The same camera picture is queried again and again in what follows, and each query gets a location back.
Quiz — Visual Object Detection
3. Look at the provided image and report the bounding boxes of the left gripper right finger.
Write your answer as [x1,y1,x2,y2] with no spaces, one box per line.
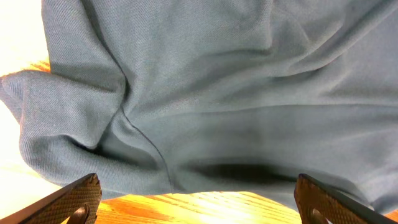
[294,174,397,224]

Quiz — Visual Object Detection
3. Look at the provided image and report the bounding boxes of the blue polo shirt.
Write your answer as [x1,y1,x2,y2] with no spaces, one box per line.
[1,0,397,214]

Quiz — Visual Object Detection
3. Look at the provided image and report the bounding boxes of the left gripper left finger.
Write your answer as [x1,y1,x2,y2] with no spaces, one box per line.
[1,173,102,224]

